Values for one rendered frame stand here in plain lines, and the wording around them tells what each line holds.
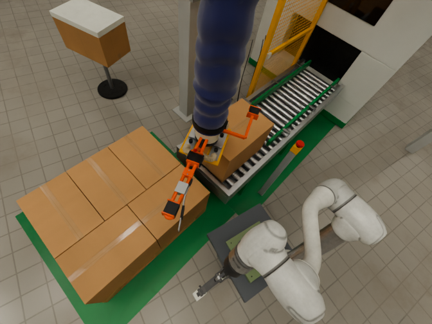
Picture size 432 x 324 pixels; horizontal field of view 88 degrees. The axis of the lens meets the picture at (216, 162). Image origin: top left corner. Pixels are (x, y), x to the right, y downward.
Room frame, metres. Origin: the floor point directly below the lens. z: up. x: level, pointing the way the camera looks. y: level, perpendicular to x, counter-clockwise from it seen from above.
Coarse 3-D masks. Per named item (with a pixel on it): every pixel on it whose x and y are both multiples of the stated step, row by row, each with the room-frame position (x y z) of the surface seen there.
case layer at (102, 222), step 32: (96, 160) 0.83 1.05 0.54; (128, 160) 0.91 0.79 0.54; (160, 160) 1.00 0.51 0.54; (32, 192) 0.41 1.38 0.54; (64, 192) 0.48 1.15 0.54; (96, 192) 0.54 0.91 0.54; (128, 192) 0.61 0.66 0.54; (160, 192) 0.69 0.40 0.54; (192, 192) 0.76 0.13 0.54; (32, 224) 0.18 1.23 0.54; (64, 224) 0.24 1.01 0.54; (96, 224) 0.30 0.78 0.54; (128, 224) 0.36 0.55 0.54; (160, 224) 0.42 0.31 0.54; (64, 256) 0.03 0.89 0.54; (96, 256) 0.08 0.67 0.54; (128, 256) 0.14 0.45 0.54; (96, 288) -0.10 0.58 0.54
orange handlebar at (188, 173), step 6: (252, 120) 1.15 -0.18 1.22; (228, 132) 0.98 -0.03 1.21; (234, 132) 0.99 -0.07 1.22; (246, 132) 1.02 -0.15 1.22; (246, 138) 0.99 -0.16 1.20; (198, 144) 0.82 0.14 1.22; (204, 144) 0.84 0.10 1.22; (186, 168) 0.63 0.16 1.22; (192, 168) 0.64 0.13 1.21; (186, 174) 0.59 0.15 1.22; (192, 174) 0.60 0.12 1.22; (180, 180) 0.55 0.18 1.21; (174, 192) 0.46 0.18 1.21; (174, 198) 0.43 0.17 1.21; (180, 198) 0.44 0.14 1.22; (168, 216) 0.32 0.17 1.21
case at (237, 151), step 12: (228, 108) 1.47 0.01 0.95; (240, 108) 1.51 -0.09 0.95; (228, 120) 1.33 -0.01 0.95; (240, 120) 1.37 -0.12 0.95; (264, 120) 1.44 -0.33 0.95; (240, 132) 1.23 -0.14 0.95; (252, 132) 1.27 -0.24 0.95; (264, 132) 1.31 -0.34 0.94; (228, 144) 1.08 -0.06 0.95; (240, 144) 1.12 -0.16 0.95; (252, 144) 1.18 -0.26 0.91; (228, 156) 0.97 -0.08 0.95; (240, 156) 1.07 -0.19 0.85; (216, 168) 0.98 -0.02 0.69; (228, 168) 0.95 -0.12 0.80
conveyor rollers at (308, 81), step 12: (300, 72) 2.89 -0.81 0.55; (288, 84) 2.57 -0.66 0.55; (300, 84) 2.66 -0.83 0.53; (312, 84) 2.69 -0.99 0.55; (324, 84) 2.77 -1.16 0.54; (276, 96) 2.31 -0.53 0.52; (288, 96) 2.34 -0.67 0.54; (300, 96) 2.44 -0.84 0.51; (312, 96) 2.46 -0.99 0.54; (324, 96) 2.56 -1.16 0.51; (276, 108) 2.09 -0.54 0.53; (288, 108) 2.13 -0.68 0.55; (300, 108) 2.23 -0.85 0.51; (276, 120) 1.89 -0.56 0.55; (288, 120) 1.93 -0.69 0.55; (300, 120) 2.01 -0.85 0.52; (264, 144) 1.51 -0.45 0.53; (276, 144) 1.55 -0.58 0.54; (252, 156) 1.31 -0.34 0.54; (204, 168) 1.03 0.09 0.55; (240, 168) 1.13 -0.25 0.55; (228, 180) 0.97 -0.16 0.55
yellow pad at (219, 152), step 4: (220, 136) 1.01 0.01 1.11; (224, 136) 1.03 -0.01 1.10; (228, 136) 1.05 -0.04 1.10; (224, 140) 1.00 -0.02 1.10; (224, 144) 0.97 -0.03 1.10; (212, 148) 0.90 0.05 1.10; (216, 148) 0.89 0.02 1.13; (220, 148) 0.92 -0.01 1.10; (208, 152) 0.86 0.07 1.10; (212, 152) 0.87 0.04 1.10; (216, 152) 0.87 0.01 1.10; (220, 152) 0.89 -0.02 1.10; (220, 156) 0.86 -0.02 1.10; (204, 160) 0.79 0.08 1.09; (216, 160) 0.81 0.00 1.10; (216, 164) 0.79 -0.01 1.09
